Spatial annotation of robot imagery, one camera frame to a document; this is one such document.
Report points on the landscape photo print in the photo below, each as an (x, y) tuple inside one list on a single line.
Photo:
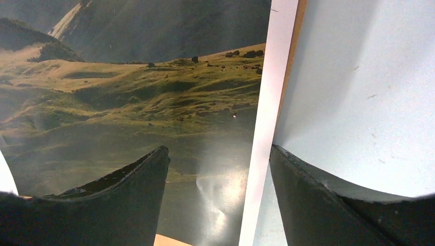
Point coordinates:
[(88, 87)]

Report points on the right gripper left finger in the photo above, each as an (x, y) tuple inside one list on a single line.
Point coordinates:
[(120, 208)]

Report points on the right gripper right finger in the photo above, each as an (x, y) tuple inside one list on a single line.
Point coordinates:
[(319, 208)]

